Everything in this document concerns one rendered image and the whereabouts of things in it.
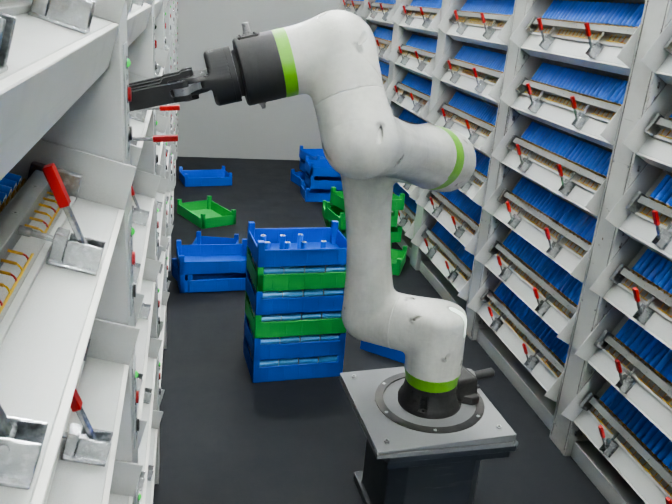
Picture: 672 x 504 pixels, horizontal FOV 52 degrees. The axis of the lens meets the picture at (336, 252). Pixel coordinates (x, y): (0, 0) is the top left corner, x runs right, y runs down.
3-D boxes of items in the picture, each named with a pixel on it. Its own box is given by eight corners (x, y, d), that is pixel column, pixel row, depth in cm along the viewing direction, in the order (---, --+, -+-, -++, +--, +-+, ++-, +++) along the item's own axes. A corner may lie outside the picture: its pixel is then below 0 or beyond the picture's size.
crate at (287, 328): (329, 306, 240) (331, 285, 238) (346, 333, 222) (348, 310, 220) (244, 310, 232) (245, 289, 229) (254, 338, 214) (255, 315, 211)
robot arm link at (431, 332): (404, 356, 168) (410, 285, 161) (466, 373, 162) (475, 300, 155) (384, 381, 157) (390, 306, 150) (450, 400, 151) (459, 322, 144)
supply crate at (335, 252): (335, 242, 232) (337, 220, 229) (352, 264, 214) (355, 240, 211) (247, 244, 224) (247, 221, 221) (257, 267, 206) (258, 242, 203)
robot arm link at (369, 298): (356, 315, 172) (351, 109, 146) (417, 331, 165) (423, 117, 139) (333, 344, 162) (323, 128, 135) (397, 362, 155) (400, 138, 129)
